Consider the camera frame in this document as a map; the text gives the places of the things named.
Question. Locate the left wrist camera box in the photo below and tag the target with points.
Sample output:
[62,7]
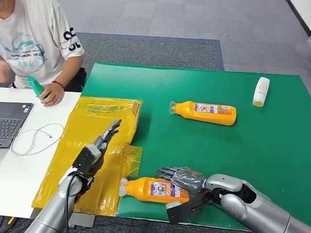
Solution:
[84,159]

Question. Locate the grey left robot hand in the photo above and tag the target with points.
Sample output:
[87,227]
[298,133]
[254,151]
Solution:
[103,144]

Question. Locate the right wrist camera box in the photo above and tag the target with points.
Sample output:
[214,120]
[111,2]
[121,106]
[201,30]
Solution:
[184,212]

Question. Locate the yellow plastic sheet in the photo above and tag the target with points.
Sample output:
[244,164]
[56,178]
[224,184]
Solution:
[60,144]

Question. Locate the small white bottle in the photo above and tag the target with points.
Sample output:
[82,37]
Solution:
[261,91]

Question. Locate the person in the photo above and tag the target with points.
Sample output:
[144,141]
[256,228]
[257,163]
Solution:
[36,32]

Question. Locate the person's left forearm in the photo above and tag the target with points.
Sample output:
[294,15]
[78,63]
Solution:
[70,70]

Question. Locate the green table mat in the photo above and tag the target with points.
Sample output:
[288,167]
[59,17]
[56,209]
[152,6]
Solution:
[170,83]

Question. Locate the orange bottle with clear cap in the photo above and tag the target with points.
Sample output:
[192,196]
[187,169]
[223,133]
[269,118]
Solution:
[189,111]
[138,189]

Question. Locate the person's right hand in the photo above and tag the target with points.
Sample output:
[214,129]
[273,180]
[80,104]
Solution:
[4,70]

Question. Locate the grey laptop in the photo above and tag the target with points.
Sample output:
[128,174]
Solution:
[12,112]

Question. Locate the small yellow strip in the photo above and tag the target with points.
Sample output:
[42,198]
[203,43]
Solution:
[10,220]

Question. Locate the teal plastic bottle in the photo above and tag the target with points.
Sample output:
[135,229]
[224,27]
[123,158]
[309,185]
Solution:
[35,85]

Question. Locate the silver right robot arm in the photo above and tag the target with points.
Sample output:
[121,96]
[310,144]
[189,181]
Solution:
[255,209]

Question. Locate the grey metal plate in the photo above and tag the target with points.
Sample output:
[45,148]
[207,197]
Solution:
[84,220]

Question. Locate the person's left hand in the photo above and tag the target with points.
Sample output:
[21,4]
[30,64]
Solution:
[53,95]

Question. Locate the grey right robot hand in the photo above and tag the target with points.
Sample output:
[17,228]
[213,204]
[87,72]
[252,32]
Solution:
[187,181]

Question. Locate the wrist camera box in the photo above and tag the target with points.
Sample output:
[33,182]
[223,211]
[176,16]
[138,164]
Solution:
[184,212]
[84,159]

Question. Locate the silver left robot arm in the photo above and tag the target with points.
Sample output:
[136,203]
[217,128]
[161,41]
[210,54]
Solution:
[50,215]

